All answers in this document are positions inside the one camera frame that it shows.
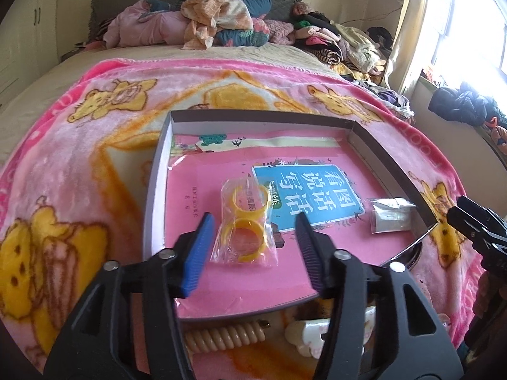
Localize white wardrobe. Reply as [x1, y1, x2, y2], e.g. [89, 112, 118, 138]
[1, 0, 58, 105]

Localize pile of clothes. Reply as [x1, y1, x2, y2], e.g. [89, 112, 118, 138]
[291, 2, 414, 123]

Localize pink bedding bundle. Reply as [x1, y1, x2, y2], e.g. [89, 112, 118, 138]
[103, 0, 190, 49]

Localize cream curtain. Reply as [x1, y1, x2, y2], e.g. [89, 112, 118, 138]
[383, 0, 431, 98]

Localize dark cardboard box tray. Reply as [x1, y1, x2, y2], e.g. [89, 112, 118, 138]
[144, 110, 437, 321]

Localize earrings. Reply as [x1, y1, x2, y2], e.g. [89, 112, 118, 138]
[369, 197, 416, 234]

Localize yellow rings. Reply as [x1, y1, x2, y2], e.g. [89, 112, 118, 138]
[209, 177, 279, 268]

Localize orange floral cloth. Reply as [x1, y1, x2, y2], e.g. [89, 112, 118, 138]
[181, 0, 254, 50]

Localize dark clothes on windowsill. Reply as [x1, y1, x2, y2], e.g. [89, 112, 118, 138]
[427, 82, 507, 155]

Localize pink cartoon bear blanket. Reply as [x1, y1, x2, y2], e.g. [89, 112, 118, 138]
[1, 58, 481, 371]

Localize peach spiral hair tie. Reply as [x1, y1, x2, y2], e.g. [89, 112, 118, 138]
[182, 320, 273, 355]

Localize window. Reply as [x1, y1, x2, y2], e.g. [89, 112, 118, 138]
[431, 0, 506, 103]

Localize white hair claw clip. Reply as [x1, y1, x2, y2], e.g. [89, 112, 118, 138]
[285, 305, 376, 359]

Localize dark blue floral quilt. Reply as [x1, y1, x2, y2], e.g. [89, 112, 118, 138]
[213, 0, 274, 48]

